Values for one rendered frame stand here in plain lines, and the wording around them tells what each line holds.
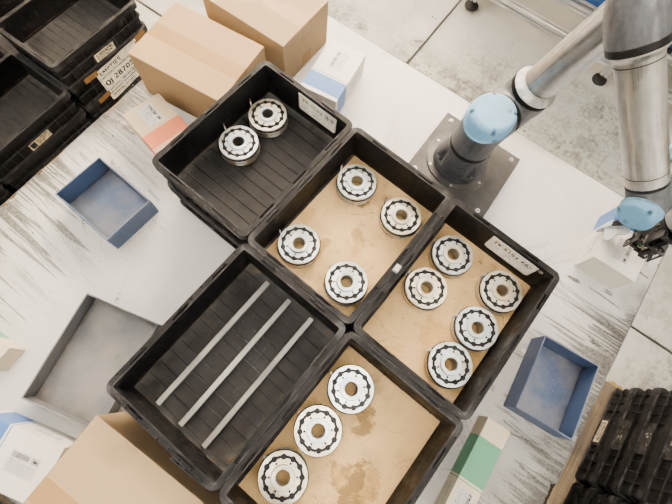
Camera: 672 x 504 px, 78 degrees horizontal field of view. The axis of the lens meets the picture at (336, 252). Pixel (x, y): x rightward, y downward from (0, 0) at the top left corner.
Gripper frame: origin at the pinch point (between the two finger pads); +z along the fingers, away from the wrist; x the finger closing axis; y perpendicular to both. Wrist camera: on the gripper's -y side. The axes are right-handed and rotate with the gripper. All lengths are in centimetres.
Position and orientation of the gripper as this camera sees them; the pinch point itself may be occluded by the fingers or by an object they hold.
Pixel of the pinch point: (620, 243)
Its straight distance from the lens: 140.6
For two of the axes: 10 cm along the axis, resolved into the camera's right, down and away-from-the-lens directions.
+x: 8.2, 5.6, -1.3
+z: -0.6, 3.1, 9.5
